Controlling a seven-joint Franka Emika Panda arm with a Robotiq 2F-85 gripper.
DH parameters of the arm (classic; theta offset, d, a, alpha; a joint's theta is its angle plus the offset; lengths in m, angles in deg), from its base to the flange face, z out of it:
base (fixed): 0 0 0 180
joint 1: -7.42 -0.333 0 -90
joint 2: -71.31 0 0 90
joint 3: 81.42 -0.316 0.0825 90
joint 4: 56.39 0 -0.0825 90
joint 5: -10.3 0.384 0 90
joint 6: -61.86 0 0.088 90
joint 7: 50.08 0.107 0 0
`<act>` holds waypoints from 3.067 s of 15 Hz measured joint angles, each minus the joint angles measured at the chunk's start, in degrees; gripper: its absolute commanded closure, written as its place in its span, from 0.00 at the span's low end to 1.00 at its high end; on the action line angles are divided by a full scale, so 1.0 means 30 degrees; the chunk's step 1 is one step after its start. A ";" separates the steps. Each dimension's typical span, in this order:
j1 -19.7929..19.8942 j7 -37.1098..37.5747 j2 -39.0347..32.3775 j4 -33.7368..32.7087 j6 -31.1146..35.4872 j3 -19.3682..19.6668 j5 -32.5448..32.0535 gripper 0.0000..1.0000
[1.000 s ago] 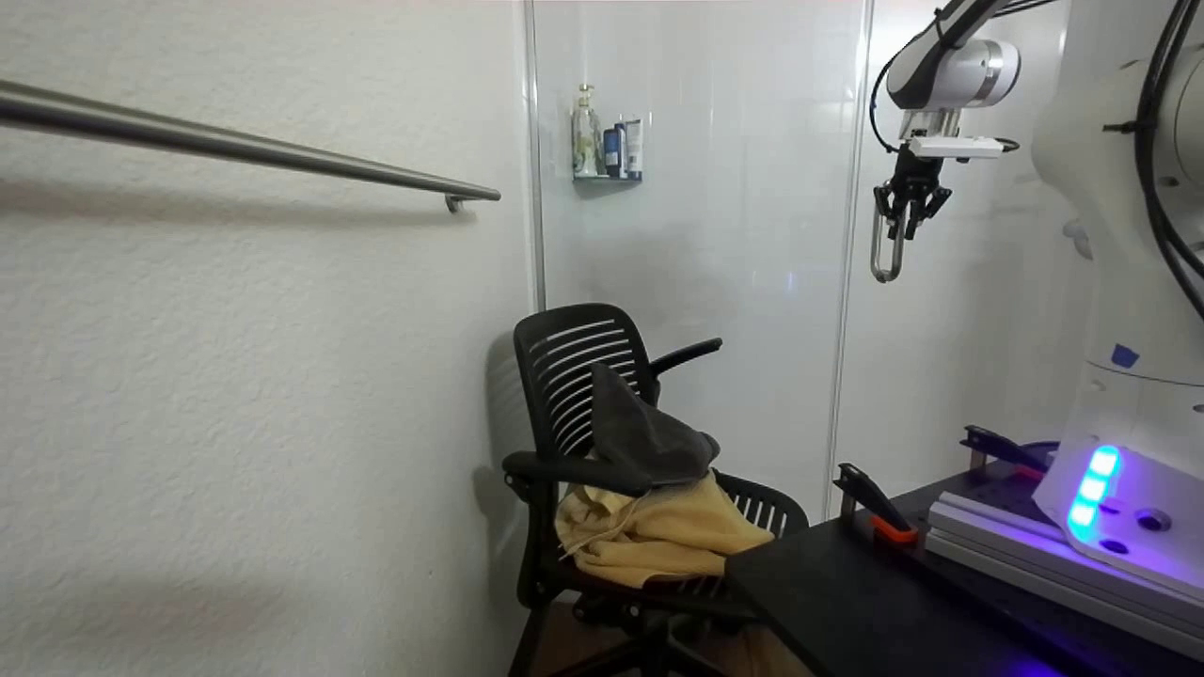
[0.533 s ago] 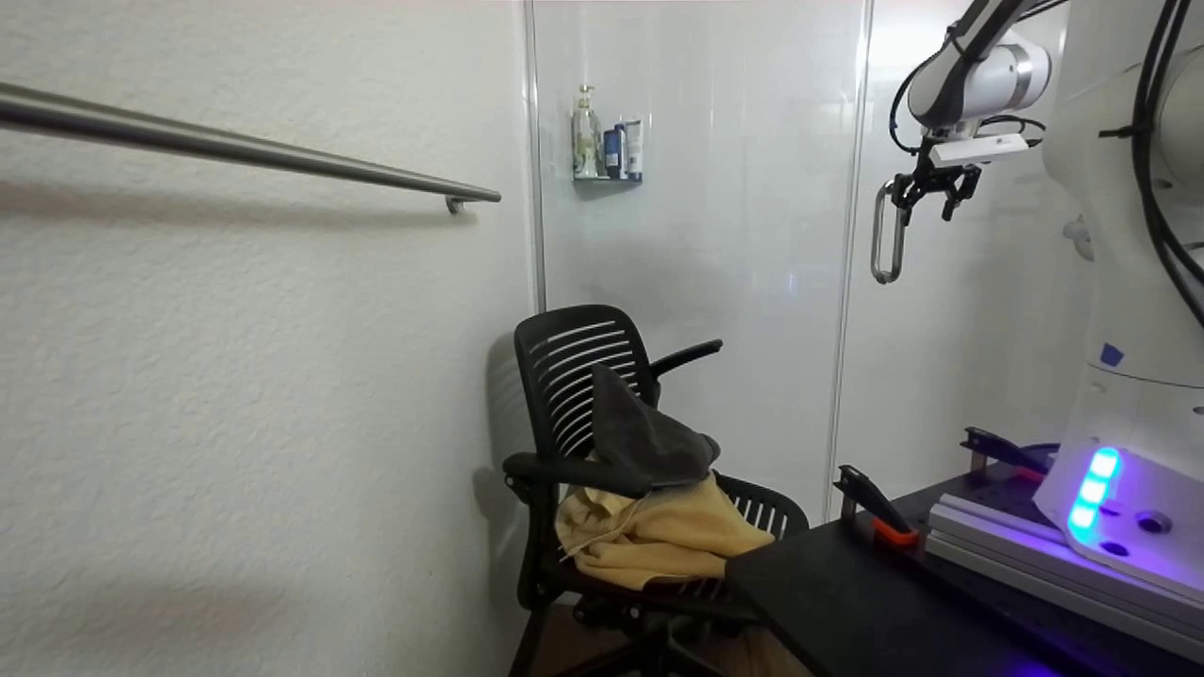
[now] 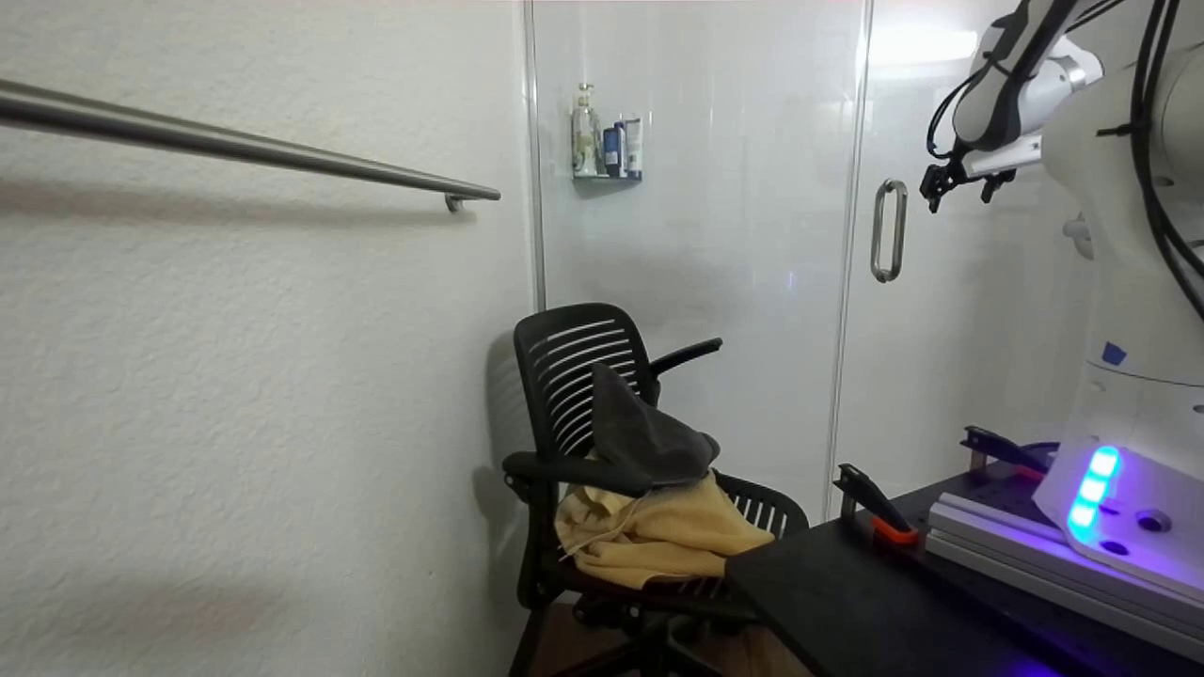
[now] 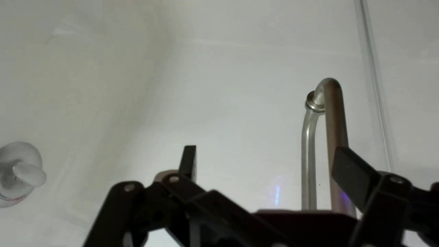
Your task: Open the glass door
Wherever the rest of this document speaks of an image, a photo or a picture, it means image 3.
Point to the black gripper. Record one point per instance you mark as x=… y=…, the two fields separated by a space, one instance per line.
x=947 y=170

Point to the glass shower door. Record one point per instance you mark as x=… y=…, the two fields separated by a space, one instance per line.
x=981 y=324

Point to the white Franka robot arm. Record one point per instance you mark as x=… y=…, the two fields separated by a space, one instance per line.
x=1114 y=150

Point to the grey shower valve knob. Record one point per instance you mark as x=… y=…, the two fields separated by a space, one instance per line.
x=1076 y=233

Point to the fixed glass shower panel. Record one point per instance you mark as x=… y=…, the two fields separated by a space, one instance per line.
x=729 y=249

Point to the dark purple clamp tool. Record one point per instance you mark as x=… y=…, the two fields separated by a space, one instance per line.
x=1000 y=442

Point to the black orange clamp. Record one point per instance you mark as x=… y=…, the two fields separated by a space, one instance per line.
x=868 y=490

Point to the white tube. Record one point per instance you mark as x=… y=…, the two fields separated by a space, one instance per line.
x=633 y=149

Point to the blue tube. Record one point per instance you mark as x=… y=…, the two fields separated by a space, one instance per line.
x=612 y=150

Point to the small shower shelf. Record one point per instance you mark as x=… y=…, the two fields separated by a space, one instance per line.
x=607 y=179

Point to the grey cloth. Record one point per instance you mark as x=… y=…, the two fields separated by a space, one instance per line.
x=653 y=446

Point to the black mesh office chair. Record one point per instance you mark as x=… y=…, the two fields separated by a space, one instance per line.
x=567 y=361

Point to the yellow cloth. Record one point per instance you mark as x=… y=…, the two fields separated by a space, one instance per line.
x=664 y=533

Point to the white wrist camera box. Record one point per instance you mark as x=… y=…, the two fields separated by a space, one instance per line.
x=1005 y=154

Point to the metal wall towel bar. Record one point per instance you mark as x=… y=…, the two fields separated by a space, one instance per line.
x=250 y=149

